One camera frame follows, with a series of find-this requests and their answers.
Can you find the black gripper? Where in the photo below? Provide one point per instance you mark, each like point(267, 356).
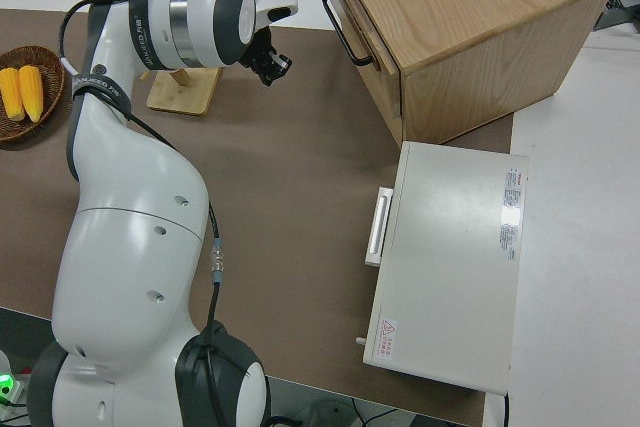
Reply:
point(259, 54)

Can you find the light wooden drawer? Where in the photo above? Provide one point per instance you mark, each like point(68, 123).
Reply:
point(360, 14)

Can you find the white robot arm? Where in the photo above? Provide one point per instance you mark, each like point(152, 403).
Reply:
point(130, 247)

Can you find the wooden mug tree stand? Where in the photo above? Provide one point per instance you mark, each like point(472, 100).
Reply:
point(185, 97)

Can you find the brown table mat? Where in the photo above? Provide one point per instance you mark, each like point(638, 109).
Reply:
point(280, 172)

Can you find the light wooden cabinet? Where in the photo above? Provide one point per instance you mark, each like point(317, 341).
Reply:
point(475, 12)

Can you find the brown wicker basket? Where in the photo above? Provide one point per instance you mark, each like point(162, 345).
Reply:
point(50, 97)

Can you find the yellow corn cob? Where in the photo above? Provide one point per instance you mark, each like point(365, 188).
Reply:
point(31, 92)
point(10, 94)

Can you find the white toaster oven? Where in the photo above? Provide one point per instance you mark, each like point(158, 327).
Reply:
point(450, 257)

